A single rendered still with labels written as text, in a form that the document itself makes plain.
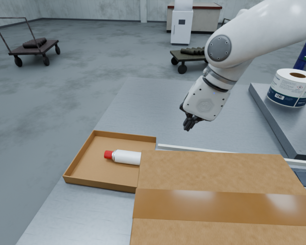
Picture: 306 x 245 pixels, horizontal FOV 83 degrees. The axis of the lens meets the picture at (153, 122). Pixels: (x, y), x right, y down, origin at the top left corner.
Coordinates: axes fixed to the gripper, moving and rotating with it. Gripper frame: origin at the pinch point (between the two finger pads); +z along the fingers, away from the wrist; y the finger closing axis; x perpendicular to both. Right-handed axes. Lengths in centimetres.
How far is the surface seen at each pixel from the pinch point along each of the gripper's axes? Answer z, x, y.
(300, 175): 2.7, 0.1, 44.8
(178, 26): 60, 530, -3
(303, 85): -15, 48, 56
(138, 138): 26.4, 12.6, -11.8
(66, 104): 157, 156, -123
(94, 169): 32.6, -6.2, -23.9
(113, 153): 25.9, -1.0, -19.2
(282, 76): -14, 55, 49
